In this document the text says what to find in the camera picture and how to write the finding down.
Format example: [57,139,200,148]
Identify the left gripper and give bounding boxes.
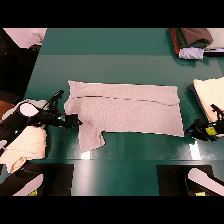
[61,113,84,129]

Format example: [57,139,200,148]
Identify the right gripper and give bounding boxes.
[184,118,210,143]

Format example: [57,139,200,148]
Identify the grey T-shirt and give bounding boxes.
[63,80,185,154]

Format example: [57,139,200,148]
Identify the cream garment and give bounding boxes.
[0,125,48,174]
[192,76,224,138]

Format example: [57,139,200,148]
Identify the lavender garment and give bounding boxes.
[178,46,205,61]

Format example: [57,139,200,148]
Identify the red garment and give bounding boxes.
[167,28,181,56]

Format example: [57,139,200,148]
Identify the brown garment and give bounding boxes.
[179,28,214,46]

